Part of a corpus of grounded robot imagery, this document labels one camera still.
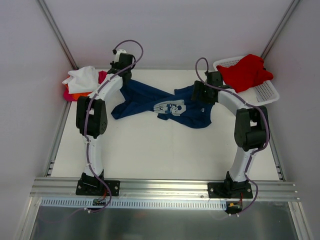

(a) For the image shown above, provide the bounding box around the aluminium mounting rail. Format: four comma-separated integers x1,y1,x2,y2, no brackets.
29,177,301,202

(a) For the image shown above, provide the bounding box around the pink folded t-shirt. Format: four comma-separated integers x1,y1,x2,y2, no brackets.
62,70,111,102

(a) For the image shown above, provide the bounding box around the orange folded t-shirt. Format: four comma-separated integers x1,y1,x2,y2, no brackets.
63,85,91,102

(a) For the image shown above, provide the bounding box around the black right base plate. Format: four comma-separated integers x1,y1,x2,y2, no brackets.
207,181,253,199

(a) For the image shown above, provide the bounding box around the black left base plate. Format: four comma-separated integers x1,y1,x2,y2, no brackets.
75,179,121,197

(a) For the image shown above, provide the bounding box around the white slotted cable duct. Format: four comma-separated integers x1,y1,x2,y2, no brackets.
40,197,227,211

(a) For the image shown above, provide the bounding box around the aluminium frame post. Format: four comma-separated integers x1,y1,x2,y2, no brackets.
260,0,302,60
35,0,79,70

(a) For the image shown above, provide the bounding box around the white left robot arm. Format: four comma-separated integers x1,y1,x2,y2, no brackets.
76,49,136,195

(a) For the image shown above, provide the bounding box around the red t-shirt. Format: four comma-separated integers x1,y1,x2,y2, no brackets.
217,54,274,93

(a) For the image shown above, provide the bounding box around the right aluminium frame post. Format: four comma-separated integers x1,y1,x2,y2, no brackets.
260,0,302,60

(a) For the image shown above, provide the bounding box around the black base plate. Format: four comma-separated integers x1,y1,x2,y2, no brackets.
207,181,253,199
75,179,121,197

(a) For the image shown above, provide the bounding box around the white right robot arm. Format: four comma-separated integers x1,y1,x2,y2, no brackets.
191,70,270,198

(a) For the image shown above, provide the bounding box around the blue cartoon print t-shirt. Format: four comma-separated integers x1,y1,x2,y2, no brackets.
111,80,213,129

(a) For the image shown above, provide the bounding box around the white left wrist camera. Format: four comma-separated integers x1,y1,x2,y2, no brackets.
112,49,127,64

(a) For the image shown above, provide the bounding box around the left aluminium frame post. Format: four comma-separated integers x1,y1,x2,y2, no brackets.
35,0,79,70

